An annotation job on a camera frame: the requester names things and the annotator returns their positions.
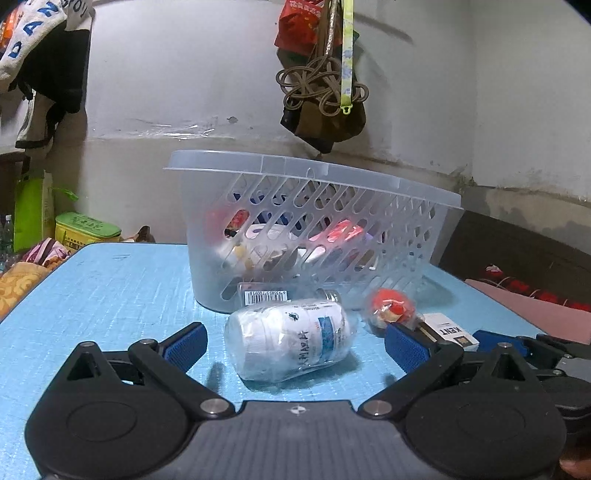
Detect red snack packet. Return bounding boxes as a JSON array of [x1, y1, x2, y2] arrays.
[[208, 208, 251, 239]]

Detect black hanging garment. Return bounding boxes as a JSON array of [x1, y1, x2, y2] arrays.
[[9, 14, 94, 153]]

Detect pink floral cloth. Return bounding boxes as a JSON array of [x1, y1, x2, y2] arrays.
[[21, 237, 71, 267]]

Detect brown hanging bag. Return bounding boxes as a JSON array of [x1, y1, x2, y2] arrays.
[[281, 99, 368, 154]]

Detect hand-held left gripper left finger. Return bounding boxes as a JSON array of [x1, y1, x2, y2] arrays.
[[65, 322, 236, 422]]

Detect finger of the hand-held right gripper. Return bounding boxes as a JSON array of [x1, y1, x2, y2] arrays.
[[536, 333, 591, 360], [472, 329, 540, 366]]

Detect white cigarette box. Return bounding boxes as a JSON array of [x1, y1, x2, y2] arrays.
[[418, 313, 481, 354]]

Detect green paper bag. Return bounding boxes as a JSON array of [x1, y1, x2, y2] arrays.
[[14, 171, 57, 253]]

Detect red hanging plastic bag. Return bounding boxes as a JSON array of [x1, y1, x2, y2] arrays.
[[274, 0, 325, 55]]

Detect translucent plastic basket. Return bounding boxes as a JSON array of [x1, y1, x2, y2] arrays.
[[163, 150, 465, 315]]

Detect person's right hand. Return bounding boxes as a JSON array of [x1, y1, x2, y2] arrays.
[[560, 458, 591, 480]]

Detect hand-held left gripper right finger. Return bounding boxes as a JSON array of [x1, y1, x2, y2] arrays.
[[356, 323, 541, 422]]

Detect white pill bottle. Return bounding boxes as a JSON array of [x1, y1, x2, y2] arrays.
[[225, 298, 359, 383]]

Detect red toy figure in wrap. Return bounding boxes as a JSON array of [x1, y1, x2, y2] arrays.
[[364, 288, 419, 335]]

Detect hanging bags and cords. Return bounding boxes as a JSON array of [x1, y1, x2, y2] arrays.
[[276, 0, 370, 117]]

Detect yellow-green strap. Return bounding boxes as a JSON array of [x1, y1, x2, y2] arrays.
[[340, 0, 357, 114]]

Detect green tin box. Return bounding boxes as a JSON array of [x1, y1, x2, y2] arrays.
[[55, 211, 123, 253]]

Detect red and white packet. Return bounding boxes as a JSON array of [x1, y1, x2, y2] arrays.
[[314, 219, 366, 246]]

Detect dark brown bed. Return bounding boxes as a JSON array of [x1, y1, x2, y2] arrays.
[[438, 210, 591, 315]]

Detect white printed cloth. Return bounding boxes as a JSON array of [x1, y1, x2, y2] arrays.
[[0, 0, 70, 80]]

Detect clear water bottle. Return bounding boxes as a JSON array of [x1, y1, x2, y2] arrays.
[[0, 214, 16, 274]]

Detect orange patterned blanket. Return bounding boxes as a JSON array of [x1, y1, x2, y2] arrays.
[[0, 261, 52, 320]]

